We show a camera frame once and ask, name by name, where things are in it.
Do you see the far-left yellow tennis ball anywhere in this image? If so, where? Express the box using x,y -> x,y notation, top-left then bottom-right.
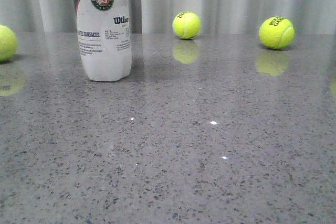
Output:
1,24 -> 18,62

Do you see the grey pleated curtain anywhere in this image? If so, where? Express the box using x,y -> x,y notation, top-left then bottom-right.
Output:
1,0 -> 335,35

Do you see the white Wilson tennis ball can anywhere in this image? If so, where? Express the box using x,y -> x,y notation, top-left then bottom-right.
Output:
74,0 -> 132,82

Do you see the Roland Garros yellow tennis ball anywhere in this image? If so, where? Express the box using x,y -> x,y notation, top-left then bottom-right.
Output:
259,16 -> 295,49

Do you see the centre yellow tennis ball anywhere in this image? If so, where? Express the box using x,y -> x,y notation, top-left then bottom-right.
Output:
172,12 -> 201,39

